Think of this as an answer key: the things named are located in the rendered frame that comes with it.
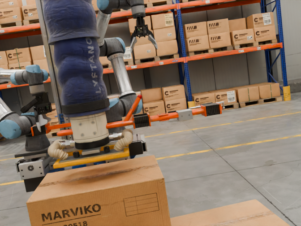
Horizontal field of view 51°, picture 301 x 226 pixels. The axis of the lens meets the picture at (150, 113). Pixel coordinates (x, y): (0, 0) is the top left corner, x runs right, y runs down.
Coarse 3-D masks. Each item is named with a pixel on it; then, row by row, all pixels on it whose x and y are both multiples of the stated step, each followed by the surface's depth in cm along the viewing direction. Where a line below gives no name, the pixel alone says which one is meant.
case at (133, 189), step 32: (128, 160) 174; (64, 192) 139; (96, 192) 136; (128, 192) 138; (160, 192) 139; (32, 224) 135; (64, 224) 137; (96, 224) 138; (128, 224) 139; (160, 224) 141
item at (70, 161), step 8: (104, 152) 144; (112, 152) 142; (120, 152) 142; (128, 152) 141; (56, 160) 146; (64, 160) 141; (72, 160) 140; (80, 160) 139; (88, 160) 139; (96, 160) 140; (104, 160) 140; (56, 168) 139
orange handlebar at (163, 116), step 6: (222, 108) 155; (162, 114) 153; (168, 114) 152; (174, 114) 152; (132, 120) 151; (150, 120) 151; (156, 120) 152; (162, 120) 152; (48, 126) 175; (54, 126) 175; (60, 126) 176; (66, 126) 176; (108, 126) 150; (114, 126) 150; (120, 126) 151; (60, 132) 149; (66, 132) 149; (72, 132) 149
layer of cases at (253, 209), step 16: (224, 208) 187; (240, 208) 184; (256, 208) 182; (176, 224) 177; (192, 224) 174; (208, 224) 172; (224, 224) 169; (240, 224) 167; (256, 224) 164; (272, 224) 162
